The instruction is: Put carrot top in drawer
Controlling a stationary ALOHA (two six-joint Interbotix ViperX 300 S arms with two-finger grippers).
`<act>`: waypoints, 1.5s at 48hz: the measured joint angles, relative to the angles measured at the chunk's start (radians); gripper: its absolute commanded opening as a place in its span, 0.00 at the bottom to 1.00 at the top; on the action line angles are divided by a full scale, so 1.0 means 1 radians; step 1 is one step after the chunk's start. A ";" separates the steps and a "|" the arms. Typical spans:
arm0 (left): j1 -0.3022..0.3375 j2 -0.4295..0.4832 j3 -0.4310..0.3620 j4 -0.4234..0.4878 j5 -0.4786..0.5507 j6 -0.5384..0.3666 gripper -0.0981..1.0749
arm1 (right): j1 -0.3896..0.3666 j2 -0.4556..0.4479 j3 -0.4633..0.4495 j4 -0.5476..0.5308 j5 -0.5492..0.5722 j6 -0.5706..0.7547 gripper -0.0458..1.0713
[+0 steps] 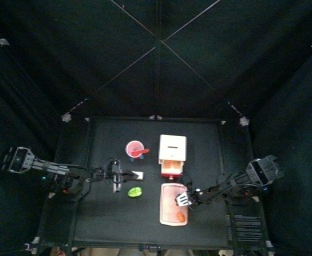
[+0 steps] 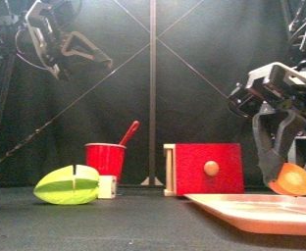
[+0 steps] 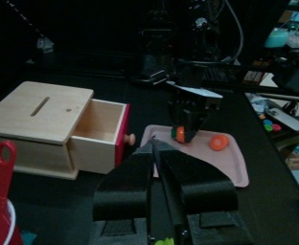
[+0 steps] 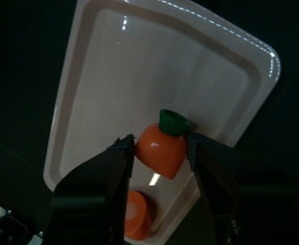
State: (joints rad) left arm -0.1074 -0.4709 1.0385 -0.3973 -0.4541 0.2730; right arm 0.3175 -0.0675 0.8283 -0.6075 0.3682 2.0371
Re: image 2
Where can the vertical metal frame pole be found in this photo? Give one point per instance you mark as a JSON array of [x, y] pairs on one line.
[[152, 88]]

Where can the orange toy carrot piece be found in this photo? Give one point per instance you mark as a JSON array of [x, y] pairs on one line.
[[293, 180]]

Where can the pink plastic tray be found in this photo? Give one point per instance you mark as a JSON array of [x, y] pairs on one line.
[[264, 210]]

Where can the red drawer with wooden knob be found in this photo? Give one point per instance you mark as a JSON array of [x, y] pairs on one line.
[[203, 170]]

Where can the red plastic spoon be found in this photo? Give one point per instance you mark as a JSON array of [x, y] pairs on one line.
[[131, 130]]

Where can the red plastic cup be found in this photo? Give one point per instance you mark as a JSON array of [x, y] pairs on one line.
[[105, 161]]

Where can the metal pole foot bracket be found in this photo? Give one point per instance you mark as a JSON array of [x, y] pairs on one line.
[[152, 181]]

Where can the green toy vegetable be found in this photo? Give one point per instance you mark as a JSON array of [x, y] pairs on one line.
[[65, 186]]

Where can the light wooden drawer housing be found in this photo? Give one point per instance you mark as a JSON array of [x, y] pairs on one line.
[[168, 170]]

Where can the small white wooden block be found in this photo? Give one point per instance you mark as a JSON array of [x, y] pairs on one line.
[[106, 187]]

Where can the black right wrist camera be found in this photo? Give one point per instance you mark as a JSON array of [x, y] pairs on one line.
[[244, 101]]

